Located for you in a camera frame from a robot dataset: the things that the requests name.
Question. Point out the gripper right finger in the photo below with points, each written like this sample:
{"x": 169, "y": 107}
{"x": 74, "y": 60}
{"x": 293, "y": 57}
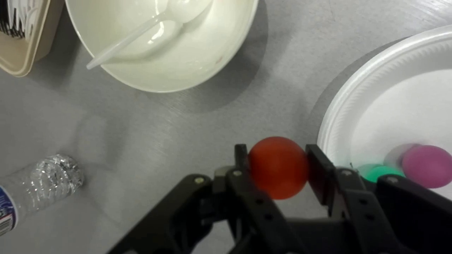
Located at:
{"x": 356, "y": 197}

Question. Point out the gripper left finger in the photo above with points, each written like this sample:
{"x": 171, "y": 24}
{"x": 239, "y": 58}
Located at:
{"x": 243, "y": 197}

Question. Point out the red ball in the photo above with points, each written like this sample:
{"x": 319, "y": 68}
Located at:
{"x": 278, "y": 167}

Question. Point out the green ball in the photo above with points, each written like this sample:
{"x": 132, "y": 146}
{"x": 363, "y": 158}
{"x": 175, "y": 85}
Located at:
{"x": 378, "y": 172}

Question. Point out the white ball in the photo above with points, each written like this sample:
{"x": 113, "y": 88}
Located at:
{"x": 396, "y": 157}

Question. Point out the purple ball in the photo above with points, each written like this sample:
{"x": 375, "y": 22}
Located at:
{"x": 427, "y": 165}

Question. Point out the white bowl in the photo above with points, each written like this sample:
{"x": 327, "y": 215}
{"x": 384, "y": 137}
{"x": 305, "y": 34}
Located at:
{"x": 176, "y": 53}

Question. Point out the white foam plate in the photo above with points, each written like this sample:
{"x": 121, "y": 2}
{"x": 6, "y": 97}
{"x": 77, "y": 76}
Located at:
{"x": 388, "y": 106}

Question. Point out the clear plastic spoon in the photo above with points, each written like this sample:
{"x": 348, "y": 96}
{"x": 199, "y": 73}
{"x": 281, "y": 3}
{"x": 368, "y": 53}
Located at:
{"x": 141, "y": 33}

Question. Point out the clear plastic bottle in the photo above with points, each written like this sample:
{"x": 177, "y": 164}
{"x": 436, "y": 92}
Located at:
{"x": 39, "y": 187}

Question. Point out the beige tray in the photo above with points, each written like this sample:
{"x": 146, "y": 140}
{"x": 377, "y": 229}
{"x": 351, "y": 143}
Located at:
{"x": 24, "y": 49}

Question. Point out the heap of plastic cutlery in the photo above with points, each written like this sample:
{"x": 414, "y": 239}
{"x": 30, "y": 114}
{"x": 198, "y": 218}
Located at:
{"x": 17, "y": 16}

